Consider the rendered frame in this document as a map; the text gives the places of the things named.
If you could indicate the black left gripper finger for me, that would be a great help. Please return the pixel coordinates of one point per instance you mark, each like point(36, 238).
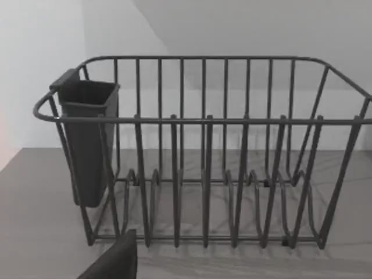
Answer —
point(119, 261)

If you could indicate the dark grey cutlery holder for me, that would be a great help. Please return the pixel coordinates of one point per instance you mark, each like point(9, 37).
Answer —
point(85, 139)

